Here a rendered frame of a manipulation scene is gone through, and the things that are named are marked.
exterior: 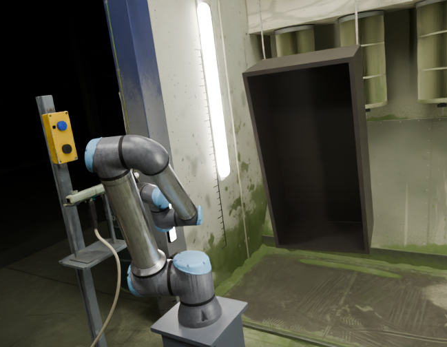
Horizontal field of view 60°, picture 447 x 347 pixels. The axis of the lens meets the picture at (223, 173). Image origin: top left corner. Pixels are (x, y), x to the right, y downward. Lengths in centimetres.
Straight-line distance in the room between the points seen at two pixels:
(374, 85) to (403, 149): 62
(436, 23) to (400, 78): 60
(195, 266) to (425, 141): 248
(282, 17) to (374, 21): 72
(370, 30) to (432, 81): 60
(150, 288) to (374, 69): 240
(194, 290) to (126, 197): 48
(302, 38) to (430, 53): 99
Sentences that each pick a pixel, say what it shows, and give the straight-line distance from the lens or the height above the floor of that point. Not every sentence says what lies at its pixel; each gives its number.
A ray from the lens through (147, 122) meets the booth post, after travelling 237.
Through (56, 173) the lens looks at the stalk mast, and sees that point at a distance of 224.
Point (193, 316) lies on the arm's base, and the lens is 168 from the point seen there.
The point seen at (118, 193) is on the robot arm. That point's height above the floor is 126.
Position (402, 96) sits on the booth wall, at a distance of 364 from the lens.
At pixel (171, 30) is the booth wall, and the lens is 266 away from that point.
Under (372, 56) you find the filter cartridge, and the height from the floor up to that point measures 165.
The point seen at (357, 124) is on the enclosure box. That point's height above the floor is 129.
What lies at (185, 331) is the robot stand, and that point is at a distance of 169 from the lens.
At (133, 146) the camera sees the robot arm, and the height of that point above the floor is 142.
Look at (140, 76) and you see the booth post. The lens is 236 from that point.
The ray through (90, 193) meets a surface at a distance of 211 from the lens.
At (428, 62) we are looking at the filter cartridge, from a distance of 323.
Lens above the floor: 159
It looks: 13 degrees down
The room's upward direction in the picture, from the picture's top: 7 degrees counter-clockwise
